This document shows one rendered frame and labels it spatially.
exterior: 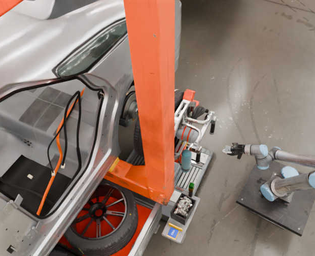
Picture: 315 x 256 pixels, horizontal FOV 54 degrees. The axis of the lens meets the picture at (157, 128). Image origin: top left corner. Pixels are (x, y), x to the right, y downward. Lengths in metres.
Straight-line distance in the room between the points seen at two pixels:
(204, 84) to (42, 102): 2.29
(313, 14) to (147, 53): 4.89
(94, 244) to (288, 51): 3.87
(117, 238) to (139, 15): 1.81
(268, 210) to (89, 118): 1.76
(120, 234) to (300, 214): 1.57
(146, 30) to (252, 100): 3.00
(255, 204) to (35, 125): 2.05
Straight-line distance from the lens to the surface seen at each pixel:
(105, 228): 2.92
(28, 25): 2.00
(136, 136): 2.47
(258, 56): 4.90
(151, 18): 1.31
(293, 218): 3.06
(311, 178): 2.30
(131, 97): 2.75
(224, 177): 3.44
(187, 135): 2.58
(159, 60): 1.42
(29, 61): 1.79
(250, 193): 3.05
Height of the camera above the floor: 2.95
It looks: 51 degrees down
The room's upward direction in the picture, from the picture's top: 4 degrees counter-clockwise
